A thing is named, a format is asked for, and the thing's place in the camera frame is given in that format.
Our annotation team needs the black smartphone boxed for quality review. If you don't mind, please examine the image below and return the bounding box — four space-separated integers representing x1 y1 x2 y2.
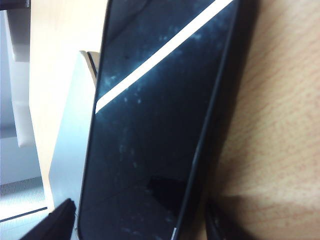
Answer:
76 0 256 240

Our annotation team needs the silver Dell laptop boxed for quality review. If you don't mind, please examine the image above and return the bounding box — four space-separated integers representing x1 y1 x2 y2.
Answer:
48 50 101 219

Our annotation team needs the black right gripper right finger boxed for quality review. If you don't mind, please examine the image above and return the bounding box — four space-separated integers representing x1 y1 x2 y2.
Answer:
203 196 228 240

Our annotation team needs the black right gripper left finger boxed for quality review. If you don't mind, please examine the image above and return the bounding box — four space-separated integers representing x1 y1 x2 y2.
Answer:
22 198 77 240

